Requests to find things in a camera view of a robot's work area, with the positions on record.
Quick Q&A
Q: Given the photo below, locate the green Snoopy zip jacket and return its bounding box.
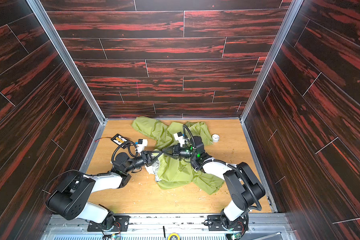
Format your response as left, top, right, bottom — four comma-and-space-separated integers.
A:
132, 117, 225, 195

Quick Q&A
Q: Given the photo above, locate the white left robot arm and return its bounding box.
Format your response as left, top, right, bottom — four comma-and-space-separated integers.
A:
46, 151, 162, 230

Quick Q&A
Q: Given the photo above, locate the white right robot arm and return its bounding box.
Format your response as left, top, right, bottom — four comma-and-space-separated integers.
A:
162, 144, 266, 231

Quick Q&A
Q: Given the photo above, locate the white sticker tape roll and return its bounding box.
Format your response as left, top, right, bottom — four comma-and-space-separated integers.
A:
212, 134, 220, 143

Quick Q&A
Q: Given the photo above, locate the yellow tape measure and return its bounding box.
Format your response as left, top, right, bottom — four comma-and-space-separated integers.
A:
167, 233, 181, 240

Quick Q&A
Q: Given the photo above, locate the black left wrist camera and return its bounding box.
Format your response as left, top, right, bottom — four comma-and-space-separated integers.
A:
135, 139, 148, 154

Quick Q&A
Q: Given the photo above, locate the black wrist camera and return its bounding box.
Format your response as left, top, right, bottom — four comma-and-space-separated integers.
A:
135, 139, 148, 154
174, 132, 187, 147

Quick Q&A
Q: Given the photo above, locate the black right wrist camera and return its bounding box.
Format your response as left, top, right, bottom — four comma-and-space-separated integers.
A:
174, 132, 187, 147

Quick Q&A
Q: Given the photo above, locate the black battery pack with wires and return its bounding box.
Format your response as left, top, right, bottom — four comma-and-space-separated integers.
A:
95, 134, 128, 146

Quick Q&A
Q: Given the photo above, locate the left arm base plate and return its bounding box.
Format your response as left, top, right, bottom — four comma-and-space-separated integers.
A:
87, 215, 131, 233

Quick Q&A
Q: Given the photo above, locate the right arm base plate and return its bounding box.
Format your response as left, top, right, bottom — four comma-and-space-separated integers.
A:
203, 215, 249, 232

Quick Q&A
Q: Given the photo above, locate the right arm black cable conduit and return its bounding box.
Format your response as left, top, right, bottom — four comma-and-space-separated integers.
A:
182, 124, 263, 211

